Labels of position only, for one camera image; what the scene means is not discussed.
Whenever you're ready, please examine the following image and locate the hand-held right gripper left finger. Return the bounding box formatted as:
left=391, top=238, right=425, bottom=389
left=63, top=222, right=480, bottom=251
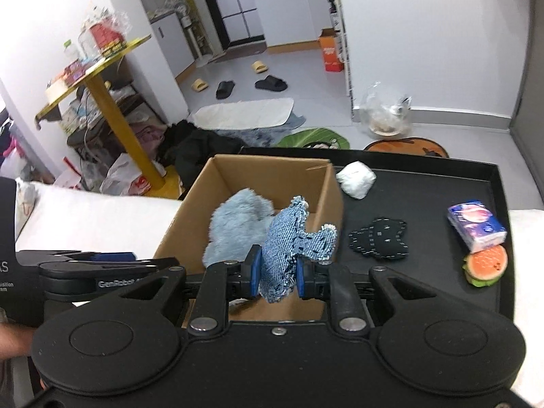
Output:
left=119, top=244, right=262, bottom=336

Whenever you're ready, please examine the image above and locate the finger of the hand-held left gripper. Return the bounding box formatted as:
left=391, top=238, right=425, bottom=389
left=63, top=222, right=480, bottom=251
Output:
left=17, top=250, right=137, bottom=265
left=38, top=257, right=181, bottom=303

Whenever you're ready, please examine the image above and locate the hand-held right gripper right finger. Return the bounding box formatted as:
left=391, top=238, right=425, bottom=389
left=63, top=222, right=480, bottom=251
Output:
left=296, top=255, right=430, bottom=336

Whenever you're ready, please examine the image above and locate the frayed denim cloth piece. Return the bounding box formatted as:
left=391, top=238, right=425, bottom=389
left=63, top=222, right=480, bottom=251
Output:
left=258, top=195, right=338, bottom=304

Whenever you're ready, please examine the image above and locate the light blue plush toy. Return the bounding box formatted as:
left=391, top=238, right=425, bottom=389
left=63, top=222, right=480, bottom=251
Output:
left=204, top=188, right=277, bottom=270

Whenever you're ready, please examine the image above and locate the black stitched fabric patch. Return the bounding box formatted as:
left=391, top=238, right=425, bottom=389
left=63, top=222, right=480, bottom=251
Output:
left=348, top=217, right=411, bottom=262

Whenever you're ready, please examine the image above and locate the brown cardboard box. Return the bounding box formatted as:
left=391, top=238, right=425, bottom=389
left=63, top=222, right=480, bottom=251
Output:
left=153, top=154, right=344, bottom=328

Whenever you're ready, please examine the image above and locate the white cloth ball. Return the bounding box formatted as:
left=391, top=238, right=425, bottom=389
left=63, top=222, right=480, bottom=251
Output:
left=336, top=160, right=377, bottom=200

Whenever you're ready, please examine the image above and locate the black tray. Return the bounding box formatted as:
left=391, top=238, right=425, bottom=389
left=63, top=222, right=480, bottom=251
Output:
left=238, top=147, right=516, bottom=328

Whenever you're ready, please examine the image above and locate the purple printed tissue pack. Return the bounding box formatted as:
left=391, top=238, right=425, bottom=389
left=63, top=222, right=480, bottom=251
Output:
left=447, top=200, right=508, bottom=253

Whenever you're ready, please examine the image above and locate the person's left hand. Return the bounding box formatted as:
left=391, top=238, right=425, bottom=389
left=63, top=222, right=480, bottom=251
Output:
left=0, top=322, right=39, bottom=357

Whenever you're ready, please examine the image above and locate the white plastic bag red print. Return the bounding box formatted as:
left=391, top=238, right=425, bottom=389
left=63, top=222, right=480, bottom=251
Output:
left=99, top=153, right=154, bottom=197

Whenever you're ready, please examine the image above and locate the black clothing pile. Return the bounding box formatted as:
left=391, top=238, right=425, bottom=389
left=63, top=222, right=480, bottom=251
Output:
left=159, top=119, right=244, bottom=188

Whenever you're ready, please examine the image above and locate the cluttered low rack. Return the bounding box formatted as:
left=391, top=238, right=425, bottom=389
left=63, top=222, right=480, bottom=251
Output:
left=62, top=85, right=168, bottom=164

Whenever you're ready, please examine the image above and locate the green round rug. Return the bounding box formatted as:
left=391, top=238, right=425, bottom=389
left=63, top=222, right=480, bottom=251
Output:
left=275, top=127, right=352, bottom=151

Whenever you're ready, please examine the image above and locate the yellow round table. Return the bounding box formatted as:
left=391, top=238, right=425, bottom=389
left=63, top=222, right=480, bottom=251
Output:
left=36, top=34, right=168, bottom=194

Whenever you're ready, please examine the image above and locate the white small box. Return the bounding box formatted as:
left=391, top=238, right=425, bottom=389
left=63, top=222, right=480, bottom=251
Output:
left=45, top=80, right=69, bottom=103

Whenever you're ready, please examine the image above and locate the blue grey fluffy rug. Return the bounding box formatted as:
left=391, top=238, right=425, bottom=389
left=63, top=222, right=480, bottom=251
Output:
left=212, top=112, right=307, bottom=147

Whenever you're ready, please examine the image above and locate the white floor mat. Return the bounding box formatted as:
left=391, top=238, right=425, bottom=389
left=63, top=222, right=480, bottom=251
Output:
left=190, top=97, right=295, bottom=129

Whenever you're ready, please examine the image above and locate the orange round rug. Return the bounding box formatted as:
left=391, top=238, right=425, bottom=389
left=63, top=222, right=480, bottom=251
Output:
left=362, top=136, right=450, bottom=159

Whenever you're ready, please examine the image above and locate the purple snack box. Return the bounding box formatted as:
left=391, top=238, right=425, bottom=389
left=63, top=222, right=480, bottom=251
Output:
left=63, top=60, right=88, bottom=82

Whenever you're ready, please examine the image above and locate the clear plastic bag with bowl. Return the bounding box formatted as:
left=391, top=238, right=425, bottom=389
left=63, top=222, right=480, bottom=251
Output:
left=360, top=81, right=414, bottom=137

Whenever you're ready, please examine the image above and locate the green capped clear bottle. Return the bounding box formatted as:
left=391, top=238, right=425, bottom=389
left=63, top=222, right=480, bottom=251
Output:
left=63, top=39, right=81, bottom=64

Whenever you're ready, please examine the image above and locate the red box in clear bag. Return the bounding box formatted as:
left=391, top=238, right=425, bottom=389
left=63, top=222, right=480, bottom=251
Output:
left=81, top=6, right=128, bottom=58

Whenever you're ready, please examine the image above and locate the small white cabinet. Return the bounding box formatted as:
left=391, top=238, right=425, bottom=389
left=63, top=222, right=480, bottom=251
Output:
left=148, top=10, right=199, bottom=80

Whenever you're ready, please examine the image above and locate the orange carton box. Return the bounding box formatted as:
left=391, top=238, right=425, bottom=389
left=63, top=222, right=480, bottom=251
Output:
left=318, top=28, right=344, bottom=72

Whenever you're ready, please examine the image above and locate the white kitchen cabinet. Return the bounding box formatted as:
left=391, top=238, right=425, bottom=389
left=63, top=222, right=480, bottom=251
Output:
left=248, top=0, right=337, bottom=50

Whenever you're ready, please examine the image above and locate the dark framed glass door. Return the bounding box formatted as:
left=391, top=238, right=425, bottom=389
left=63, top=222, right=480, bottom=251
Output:
left=203, top=0, right=268, bottom=48

